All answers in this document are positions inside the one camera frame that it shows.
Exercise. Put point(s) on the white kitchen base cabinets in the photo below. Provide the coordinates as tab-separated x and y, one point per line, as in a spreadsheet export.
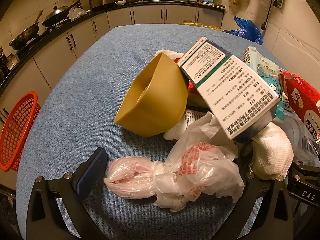
82	37

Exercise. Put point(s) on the pink plastic bag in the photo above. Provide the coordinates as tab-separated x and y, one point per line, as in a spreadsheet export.
130	175

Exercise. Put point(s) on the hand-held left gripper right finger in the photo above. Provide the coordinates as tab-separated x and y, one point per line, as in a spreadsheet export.
252	188

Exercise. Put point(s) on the wok with metal lid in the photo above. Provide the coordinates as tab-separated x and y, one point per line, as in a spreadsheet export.
58	13

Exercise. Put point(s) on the teal cartoon wet wipes packet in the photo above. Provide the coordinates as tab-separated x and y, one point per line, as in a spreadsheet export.
267	80

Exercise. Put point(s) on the red plastic basket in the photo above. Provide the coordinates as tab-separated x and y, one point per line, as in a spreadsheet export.
17	130

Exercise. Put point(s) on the small white bowl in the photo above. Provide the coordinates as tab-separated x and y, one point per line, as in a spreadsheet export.
120	3

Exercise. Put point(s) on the white plastic bag red print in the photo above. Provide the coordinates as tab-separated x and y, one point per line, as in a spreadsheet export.
200	165

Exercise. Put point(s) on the clear plastic bag on counter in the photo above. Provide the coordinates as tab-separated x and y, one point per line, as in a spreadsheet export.
77	13

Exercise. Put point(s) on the red torn carton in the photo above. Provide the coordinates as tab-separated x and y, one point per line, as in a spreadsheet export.
302	100

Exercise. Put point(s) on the gold plastic bowl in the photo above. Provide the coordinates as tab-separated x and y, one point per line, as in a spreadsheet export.
155	105

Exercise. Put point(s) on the row of condiment bottles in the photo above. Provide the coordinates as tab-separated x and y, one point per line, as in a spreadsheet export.
10	58

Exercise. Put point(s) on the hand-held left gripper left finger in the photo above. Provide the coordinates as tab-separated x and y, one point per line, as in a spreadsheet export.
92	172

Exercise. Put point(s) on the white paper towel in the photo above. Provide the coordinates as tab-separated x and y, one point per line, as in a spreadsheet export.
272	150

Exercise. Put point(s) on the dark frying pan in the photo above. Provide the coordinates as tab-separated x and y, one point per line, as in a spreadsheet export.
25	33

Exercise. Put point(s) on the black steel kitchen appliance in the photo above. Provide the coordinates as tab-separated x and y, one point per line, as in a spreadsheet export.
101	1

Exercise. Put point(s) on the white pill bottle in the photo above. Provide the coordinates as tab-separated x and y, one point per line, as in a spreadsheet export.
180	127

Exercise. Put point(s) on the yellow plastic bag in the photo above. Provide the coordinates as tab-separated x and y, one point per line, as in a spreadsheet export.
192	23

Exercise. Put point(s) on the large white blue medicine box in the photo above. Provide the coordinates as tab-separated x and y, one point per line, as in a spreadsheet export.
225	87

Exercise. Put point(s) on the blue tablecloth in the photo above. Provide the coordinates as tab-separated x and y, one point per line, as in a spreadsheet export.
87	92

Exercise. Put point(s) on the blue plastic bag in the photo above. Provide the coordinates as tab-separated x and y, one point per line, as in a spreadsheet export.
246	30

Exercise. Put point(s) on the clear plastic cup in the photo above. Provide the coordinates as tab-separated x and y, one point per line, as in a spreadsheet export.
300	140

